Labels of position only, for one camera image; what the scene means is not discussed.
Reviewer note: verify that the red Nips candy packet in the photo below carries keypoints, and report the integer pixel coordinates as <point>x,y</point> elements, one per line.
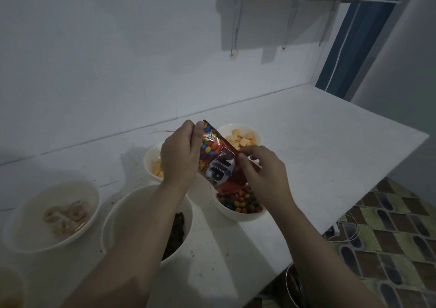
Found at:
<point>221,164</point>

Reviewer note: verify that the person's left forearm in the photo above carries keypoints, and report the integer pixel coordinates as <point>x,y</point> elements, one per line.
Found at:
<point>129,249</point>

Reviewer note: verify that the white stand pole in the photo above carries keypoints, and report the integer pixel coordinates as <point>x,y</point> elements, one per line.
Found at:
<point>336,227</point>

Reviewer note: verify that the person's left hand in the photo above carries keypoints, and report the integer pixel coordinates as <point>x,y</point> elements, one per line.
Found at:
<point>180,157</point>

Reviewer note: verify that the pile of colourful candies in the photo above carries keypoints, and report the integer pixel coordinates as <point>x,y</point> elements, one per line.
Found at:
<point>242,202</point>

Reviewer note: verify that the large white bowl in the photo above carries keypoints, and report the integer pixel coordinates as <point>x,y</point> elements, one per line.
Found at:
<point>235,216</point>
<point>13,273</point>
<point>119,212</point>

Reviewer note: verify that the person's right forearm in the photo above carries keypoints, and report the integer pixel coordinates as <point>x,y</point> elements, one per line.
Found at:
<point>327,260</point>

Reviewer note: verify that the small white bowl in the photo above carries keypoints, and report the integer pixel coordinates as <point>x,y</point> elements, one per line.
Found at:
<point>24,222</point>
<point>224,127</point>
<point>150,154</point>

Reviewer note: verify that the pile of yellow crackers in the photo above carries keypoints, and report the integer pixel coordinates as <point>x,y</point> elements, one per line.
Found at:
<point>157,169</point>
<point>242,139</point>

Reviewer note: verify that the pile of dark seeds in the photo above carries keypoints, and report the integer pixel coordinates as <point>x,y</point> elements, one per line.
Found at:
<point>175,232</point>

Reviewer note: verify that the person's right hand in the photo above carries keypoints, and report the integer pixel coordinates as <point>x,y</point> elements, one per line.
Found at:
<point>269,178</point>

